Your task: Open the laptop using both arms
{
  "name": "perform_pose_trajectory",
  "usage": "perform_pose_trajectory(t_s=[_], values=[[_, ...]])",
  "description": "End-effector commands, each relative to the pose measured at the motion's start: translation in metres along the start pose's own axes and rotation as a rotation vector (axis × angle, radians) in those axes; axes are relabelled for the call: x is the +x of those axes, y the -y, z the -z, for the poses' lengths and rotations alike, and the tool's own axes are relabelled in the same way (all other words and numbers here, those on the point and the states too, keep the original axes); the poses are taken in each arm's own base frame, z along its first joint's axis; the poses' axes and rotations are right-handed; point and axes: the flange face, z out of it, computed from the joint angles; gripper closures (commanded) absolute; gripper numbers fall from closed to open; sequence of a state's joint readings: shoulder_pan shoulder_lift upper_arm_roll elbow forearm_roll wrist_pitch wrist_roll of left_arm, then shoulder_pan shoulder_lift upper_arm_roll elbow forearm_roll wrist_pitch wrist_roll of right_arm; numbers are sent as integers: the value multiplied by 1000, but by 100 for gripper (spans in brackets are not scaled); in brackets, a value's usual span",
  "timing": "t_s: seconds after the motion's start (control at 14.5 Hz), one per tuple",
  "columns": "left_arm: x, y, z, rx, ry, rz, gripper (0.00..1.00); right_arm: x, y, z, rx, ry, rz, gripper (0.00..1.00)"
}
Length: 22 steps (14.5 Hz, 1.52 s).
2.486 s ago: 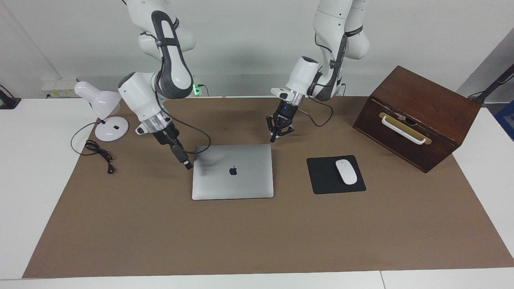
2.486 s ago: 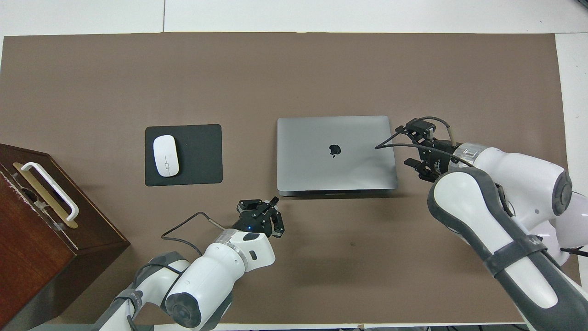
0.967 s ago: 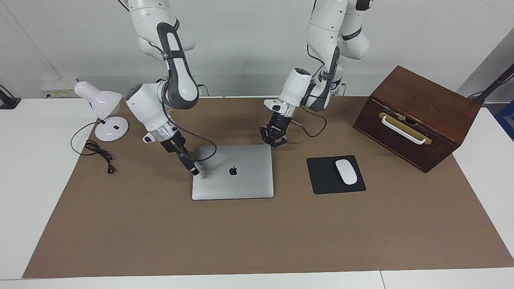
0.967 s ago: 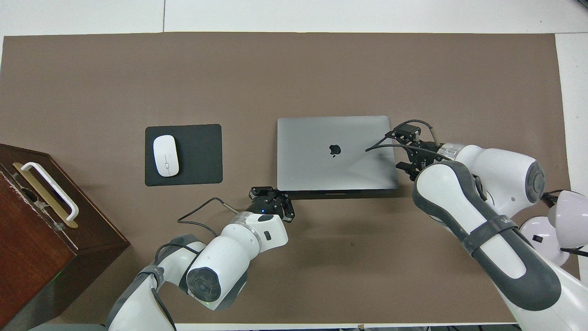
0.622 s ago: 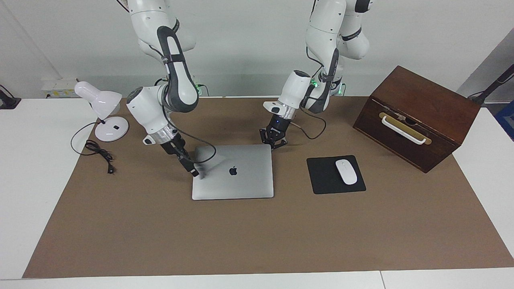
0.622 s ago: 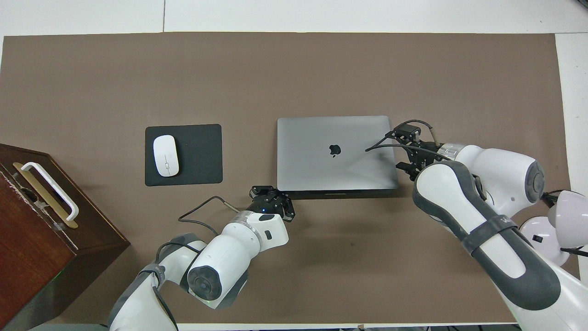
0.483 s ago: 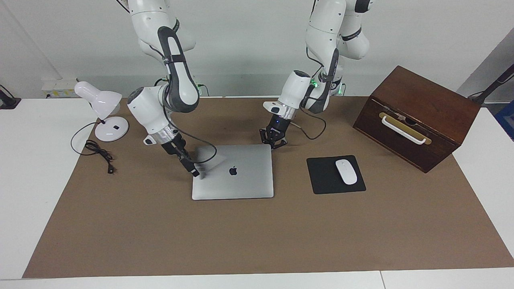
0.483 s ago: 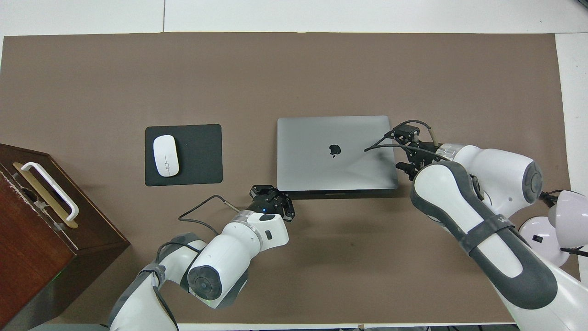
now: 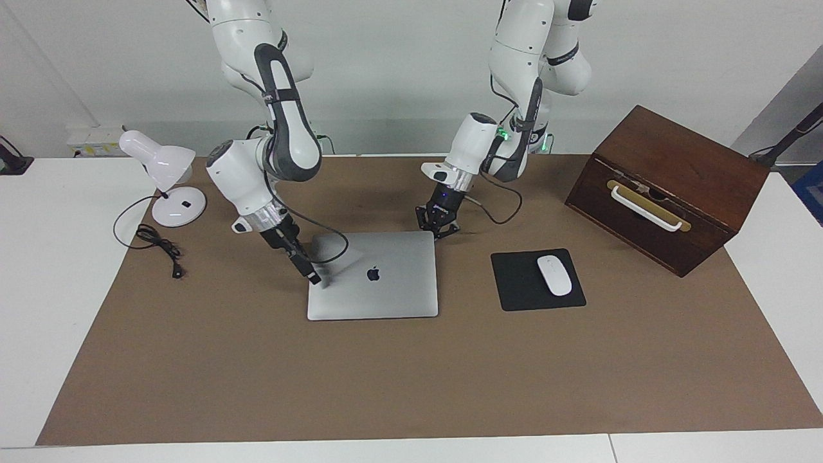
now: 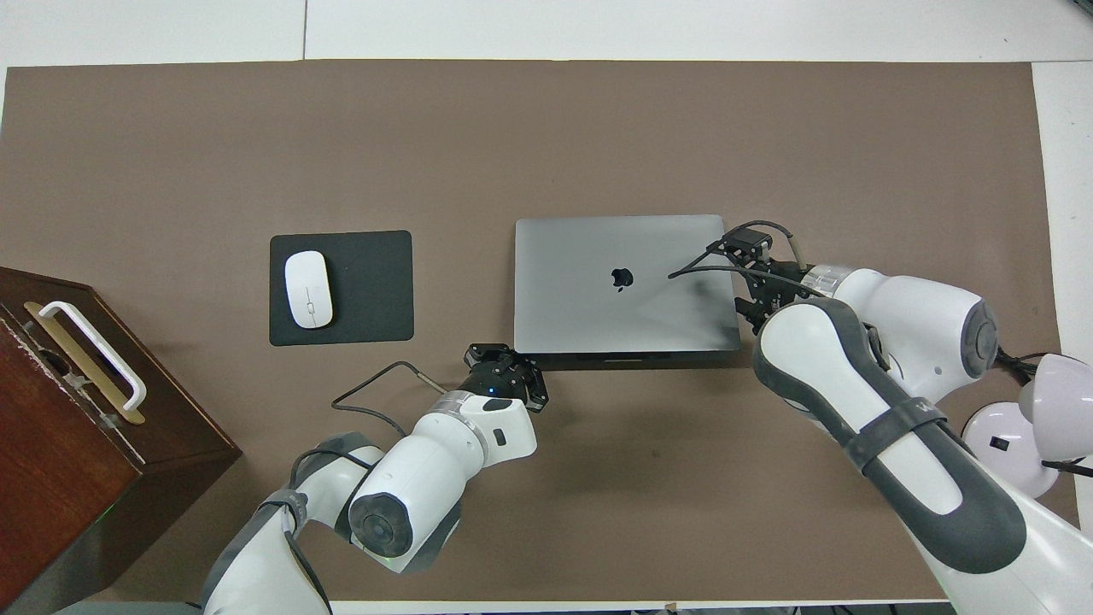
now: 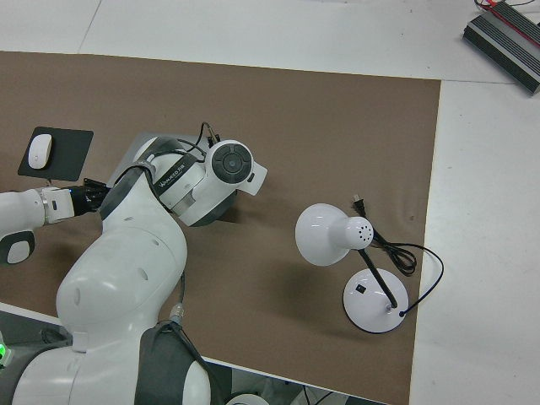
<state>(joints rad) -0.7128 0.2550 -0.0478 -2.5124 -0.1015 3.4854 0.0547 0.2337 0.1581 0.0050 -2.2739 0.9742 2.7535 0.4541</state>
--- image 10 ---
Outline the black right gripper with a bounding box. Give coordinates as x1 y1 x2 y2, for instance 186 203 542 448
722 229 825 336

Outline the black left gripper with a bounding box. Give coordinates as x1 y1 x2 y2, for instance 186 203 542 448
465 342 552 413

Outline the silver Apple laptop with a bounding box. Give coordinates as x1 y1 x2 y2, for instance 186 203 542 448
514 214 742 370

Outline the black mouse pad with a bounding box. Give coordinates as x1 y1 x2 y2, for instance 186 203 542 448
269 230 415 347

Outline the white computer mouse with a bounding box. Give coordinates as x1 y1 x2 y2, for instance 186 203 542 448
284 249 335 330

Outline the brown table mat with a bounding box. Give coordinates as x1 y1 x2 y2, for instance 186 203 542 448
0 60 1090 604

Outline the white desk lamp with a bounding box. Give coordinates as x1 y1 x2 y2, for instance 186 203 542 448
962 352 1093 501

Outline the dark brown wooden box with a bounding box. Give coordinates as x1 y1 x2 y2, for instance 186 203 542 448
0 266 244 612

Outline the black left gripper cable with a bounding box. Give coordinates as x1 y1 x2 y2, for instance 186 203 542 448
331 360 449 436

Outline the black power cable plug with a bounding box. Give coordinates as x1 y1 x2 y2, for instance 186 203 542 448
995 350 1039 383

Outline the white box handle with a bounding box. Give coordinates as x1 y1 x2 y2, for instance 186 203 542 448
38 301 148 413

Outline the gold handle plate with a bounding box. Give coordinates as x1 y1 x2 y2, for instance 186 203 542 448
23 301 146 425

